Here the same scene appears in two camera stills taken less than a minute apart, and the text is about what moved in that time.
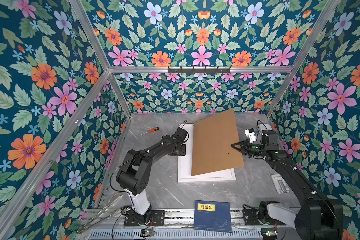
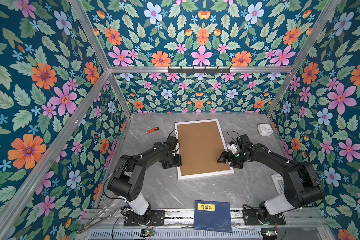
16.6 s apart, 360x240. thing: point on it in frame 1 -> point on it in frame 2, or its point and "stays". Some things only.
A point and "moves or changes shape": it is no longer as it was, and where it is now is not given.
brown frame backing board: [212, 139] moves or changes shape
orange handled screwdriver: [150, 131] stays
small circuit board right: [269, 234] stays
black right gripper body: [251, 149] -> [235, 159]
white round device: [262, 127] stays
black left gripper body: [182, 151] -> [175, 161]
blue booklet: [212, 215] stays
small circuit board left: [146, 232] stays
